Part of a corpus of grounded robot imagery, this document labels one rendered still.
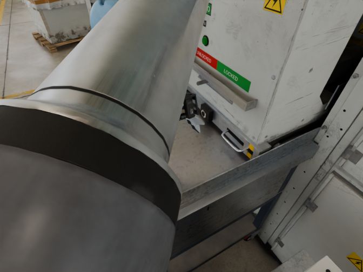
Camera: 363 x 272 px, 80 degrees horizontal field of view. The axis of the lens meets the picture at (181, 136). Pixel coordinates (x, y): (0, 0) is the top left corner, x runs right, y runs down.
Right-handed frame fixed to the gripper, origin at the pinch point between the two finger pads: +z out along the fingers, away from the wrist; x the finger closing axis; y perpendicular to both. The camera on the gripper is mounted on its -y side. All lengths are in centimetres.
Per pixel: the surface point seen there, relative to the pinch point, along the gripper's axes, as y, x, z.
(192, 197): 5.8, -1.8, 14.8
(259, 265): -4, 39, 102
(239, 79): 1.4, 24.4, -11.0
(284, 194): 3, 50, 50
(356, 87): 23, 48, -4
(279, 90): 15.0, 23.7, -9.5
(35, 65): -341, -11, -15
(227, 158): 0.3, 17.8, 14.5
